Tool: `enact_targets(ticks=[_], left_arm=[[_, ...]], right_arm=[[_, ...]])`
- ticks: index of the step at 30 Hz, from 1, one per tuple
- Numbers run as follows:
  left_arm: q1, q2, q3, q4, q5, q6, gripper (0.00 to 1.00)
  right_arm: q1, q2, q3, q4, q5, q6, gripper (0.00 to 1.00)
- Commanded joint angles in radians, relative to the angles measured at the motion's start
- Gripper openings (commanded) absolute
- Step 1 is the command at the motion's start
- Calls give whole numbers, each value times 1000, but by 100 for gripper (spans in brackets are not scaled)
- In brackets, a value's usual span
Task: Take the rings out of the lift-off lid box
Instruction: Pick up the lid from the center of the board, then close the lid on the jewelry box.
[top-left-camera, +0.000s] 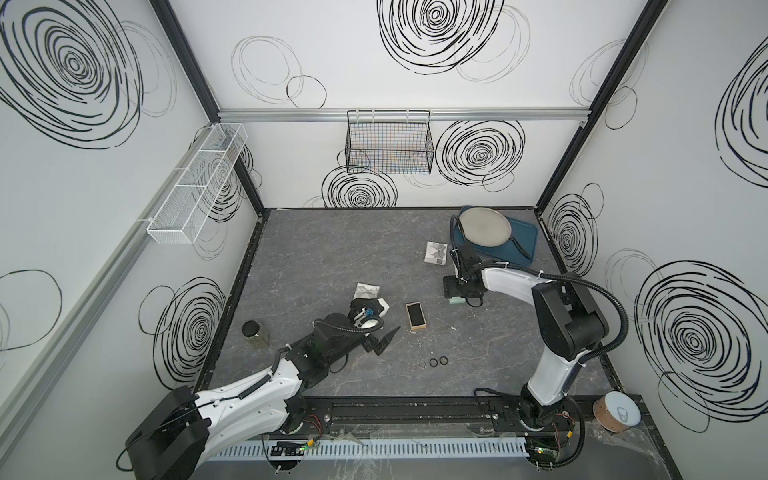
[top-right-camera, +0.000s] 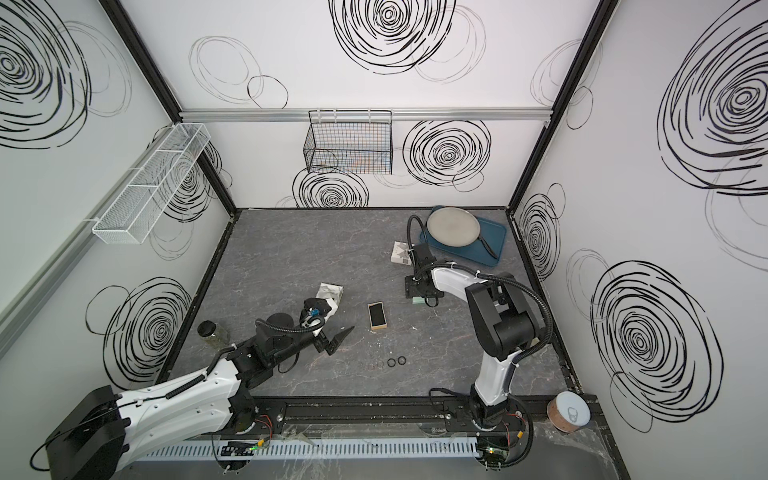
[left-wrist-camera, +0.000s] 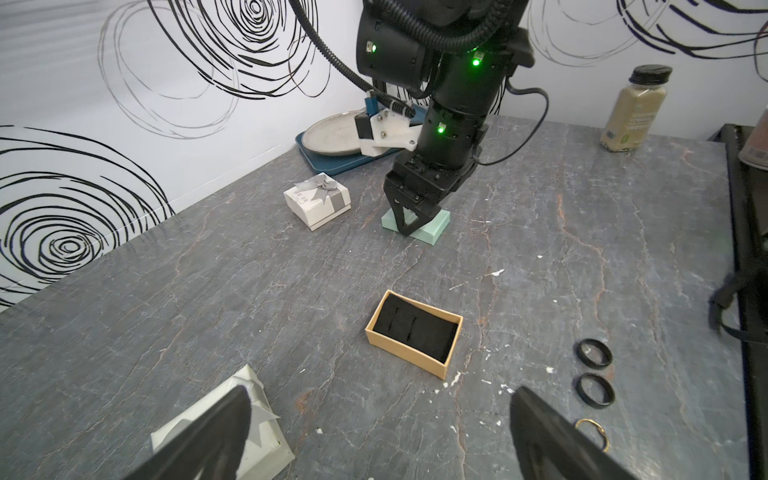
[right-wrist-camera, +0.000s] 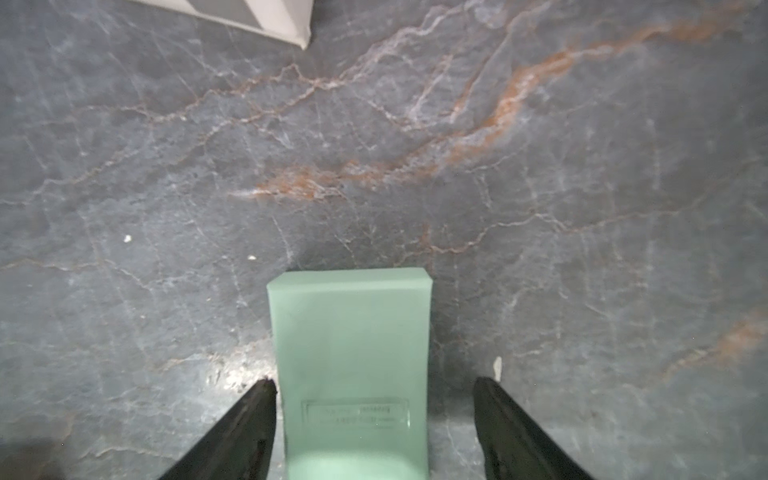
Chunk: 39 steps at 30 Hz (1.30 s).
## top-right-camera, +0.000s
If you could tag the white wire shelf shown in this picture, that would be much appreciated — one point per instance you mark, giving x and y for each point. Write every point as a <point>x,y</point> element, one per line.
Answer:
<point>168,183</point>

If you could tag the grey round pan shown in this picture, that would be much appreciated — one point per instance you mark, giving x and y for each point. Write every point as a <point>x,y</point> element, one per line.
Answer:
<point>457,228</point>

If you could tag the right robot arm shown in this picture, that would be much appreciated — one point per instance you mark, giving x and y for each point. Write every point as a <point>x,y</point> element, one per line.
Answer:
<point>510,321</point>

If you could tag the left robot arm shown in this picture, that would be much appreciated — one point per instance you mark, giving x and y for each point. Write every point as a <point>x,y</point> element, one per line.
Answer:
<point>107,430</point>

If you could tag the black wire basket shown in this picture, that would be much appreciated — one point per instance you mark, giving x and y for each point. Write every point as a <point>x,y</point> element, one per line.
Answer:
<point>352,140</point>

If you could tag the brown tape roll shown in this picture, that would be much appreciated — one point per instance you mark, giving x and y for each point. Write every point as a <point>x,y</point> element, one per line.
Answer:
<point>568,412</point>

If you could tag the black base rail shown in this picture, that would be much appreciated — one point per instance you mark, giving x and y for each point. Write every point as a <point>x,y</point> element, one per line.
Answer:
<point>443,412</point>

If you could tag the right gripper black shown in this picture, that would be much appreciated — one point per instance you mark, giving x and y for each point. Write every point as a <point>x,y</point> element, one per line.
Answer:
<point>411,287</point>

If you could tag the white gift box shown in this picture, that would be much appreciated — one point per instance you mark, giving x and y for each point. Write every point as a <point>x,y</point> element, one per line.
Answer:
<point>330,292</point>

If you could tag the tan box base black insert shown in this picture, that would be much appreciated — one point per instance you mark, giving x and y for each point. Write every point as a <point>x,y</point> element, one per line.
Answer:
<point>377,316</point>

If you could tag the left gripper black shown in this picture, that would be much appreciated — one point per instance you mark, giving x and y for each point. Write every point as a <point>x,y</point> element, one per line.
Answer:
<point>338,339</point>

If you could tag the teal tray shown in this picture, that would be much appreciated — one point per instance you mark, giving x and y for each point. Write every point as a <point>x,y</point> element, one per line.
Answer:
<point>493,232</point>

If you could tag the white slotted cable duct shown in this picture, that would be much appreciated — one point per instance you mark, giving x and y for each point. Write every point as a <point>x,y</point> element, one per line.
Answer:
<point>318,449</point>

